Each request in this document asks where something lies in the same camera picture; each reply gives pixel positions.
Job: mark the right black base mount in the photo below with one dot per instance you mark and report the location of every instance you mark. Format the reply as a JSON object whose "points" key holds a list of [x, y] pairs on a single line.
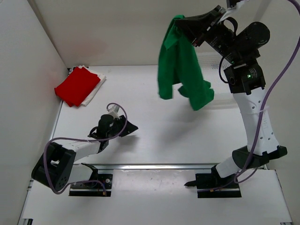
{"points": [[210, 186]]}

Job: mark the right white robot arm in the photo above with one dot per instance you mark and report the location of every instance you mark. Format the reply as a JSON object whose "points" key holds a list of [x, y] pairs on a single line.
{"points": [[246, 82]]}

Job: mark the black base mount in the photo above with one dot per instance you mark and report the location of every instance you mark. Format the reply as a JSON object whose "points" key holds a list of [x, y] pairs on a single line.
{"points": [[91, 185], [210, 186]]}

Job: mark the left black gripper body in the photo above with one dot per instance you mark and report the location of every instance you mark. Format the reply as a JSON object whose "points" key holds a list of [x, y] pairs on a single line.
{"points": [[118, 124]]}

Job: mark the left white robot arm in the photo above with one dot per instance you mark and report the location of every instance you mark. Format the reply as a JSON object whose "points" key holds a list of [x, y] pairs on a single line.
{"points": [[56, 169]]}

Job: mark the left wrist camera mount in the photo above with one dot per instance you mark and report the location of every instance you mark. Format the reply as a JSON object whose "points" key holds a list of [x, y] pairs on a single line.
{"points": [[113, 111]]}

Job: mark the white t shirt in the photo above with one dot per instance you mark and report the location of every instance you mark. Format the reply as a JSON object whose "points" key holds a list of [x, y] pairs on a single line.
{"points": [[102, 78]]}

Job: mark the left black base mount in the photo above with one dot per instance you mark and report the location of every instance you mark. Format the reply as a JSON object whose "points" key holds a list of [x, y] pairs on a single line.
{"points": [[91, 185]]}

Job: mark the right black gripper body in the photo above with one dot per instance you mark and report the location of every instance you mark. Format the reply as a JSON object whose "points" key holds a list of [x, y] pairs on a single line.
{"points": [[221, 39]]}

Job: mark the red t shirt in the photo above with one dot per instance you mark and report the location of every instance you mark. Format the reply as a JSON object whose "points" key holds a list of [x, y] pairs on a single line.
{"points": [[77, 86]]}

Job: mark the white plastic basket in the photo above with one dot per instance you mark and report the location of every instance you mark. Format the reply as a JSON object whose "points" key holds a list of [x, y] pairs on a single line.
{"points": [[209, 60]]}

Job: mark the green t shirt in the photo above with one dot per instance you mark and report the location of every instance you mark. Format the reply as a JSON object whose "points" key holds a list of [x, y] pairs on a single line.
{"points": [[178, 63]]}

